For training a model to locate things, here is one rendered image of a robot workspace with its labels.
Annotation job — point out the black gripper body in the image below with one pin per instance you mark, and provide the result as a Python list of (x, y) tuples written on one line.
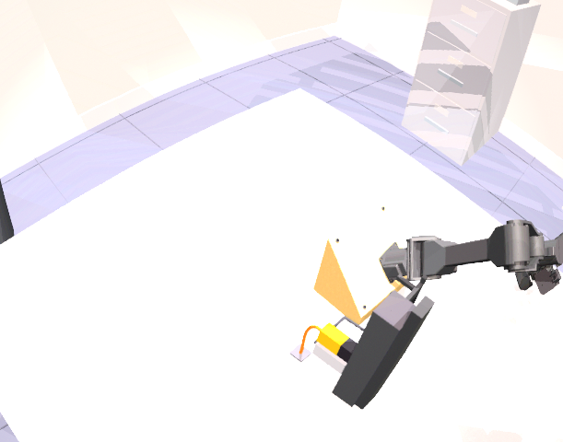
[(523, 279)]

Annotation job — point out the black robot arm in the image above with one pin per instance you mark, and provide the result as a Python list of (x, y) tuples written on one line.
[(516, 246)]

